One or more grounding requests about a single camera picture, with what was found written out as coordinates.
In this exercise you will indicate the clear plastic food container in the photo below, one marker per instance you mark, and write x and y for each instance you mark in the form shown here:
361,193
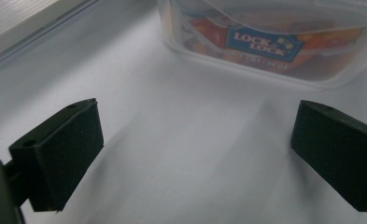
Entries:
265,37

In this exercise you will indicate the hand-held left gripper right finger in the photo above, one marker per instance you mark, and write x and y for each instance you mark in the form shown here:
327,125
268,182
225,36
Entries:
336,149

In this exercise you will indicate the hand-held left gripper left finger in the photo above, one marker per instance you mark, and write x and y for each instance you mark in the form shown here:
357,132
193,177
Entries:
63,152

